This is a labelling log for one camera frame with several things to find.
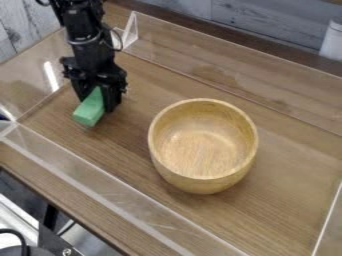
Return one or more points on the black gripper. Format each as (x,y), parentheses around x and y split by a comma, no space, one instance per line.
(86,77)

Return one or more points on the green rectangular block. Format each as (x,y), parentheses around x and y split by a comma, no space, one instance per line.
(90,111)

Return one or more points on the brown wooden bowl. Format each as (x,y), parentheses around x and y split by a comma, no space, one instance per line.
(204,143)

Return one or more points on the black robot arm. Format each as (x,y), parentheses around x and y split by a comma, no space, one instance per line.
(87,33)

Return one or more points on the black table leg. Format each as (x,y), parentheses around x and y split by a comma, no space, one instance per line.
(51,217)

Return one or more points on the clear acrylic tray barrier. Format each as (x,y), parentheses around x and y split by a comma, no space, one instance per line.
(94,171)

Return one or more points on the black metal bracket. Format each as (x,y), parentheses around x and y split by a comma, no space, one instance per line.
(55,244)

